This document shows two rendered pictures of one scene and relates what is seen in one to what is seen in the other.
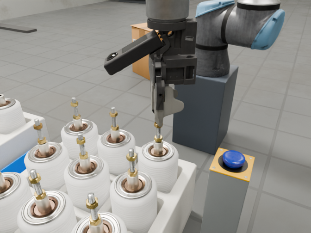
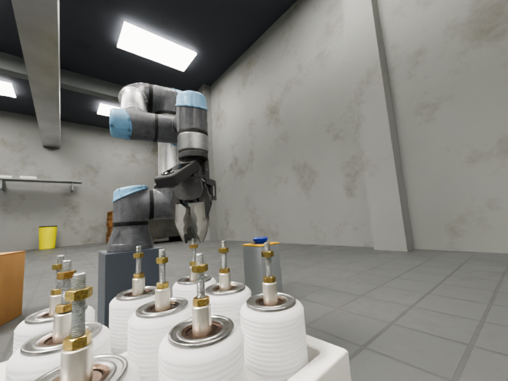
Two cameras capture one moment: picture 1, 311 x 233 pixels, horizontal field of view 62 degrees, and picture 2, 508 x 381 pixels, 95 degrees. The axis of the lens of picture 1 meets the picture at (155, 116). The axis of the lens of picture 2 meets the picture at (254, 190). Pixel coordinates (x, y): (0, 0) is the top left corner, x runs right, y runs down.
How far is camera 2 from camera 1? 0.54 m
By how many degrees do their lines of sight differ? 76
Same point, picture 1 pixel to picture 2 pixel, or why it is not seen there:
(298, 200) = not seen: hidden behind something
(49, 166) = (106, 339)
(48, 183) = not seen: outside the picture
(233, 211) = (278, 276)
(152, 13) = (196, 144)
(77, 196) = not seen: hidden behind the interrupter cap
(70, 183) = (173, 321)
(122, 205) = (243, 298)
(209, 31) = (137, 207)
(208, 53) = (138, 227)
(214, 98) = (156, 267)
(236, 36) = (165, 207)
